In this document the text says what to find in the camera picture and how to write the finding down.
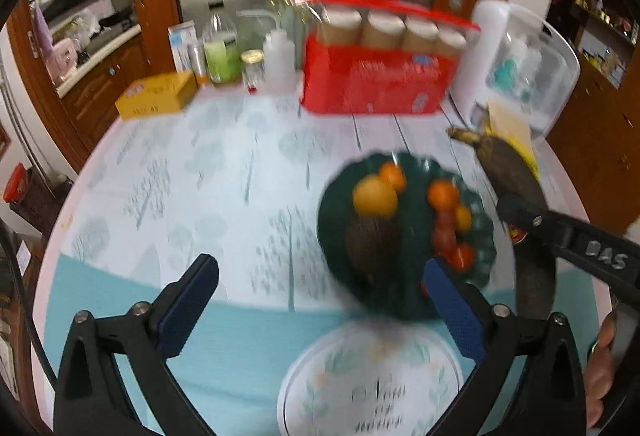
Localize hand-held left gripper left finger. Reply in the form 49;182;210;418
52;253;221;436

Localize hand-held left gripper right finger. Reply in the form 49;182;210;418
422;256;587;436

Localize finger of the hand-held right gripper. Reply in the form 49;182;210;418
496;193;576;258

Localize dark overripe banana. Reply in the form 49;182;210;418
446;126;558;322

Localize large orange with red sticker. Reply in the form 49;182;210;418
352;173;399;218

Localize dark green scalloped plate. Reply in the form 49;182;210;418
316;151;496;322

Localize person's right hand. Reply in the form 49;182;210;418
584;313;618;429

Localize red tomato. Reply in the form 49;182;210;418
431;212;457;251
447;242;476;272

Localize red tomatoes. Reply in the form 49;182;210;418
426;179;460;211

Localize yellow tissue pack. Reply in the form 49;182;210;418
482;101;541;177

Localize wooden cabinet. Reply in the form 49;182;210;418
545;56;640;237

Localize brown kiwi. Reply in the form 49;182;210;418
345;215;403;274

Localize white floral plate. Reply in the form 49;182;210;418
276;320;478;436

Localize clear plastic container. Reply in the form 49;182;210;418
447;0;582;137

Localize cardboard tube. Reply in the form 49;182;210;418
361;12;405;48
402;16;441;52
320;9;362;44
437;27;468;60

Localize red packaging box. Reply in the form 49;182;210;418
300;0;483;116

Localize wooden shelf unit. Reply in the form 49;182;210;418
555;0;640;87

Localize red container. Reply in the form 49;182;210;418
4;163;28;204

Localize yellow cardboard box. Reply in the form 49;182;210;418
115;70;197;120

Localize wooden kitchen counter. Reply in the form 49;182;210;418
7;0;151;172

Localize small glass jar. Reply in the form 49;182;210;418
241;49;266;93

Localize green label plastic bottle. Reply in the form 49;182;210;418
201;2;242;84

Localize white squeeze bottle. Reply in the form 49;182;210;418
262;19;298;92

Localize blue and white carton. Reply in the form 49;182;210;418
167;20;201;74

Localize clear plastic pitcher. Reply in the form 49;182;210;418
235;9;278;54

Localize black cable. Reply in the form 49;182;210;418
10;236;58;387

